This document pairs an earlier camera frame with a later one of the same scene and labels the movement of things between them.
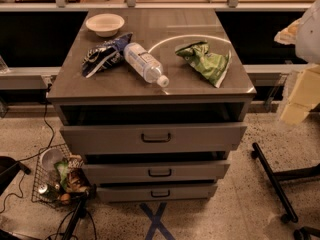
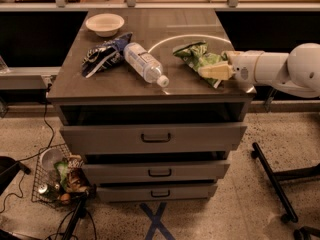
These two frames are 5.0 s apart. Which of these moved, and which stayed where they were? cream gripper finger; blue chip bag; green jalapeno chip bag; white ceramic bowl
Moved: cream gripper finger
Stayed: blue chip bag; green jalapeno chip bag; white ceramic bowl
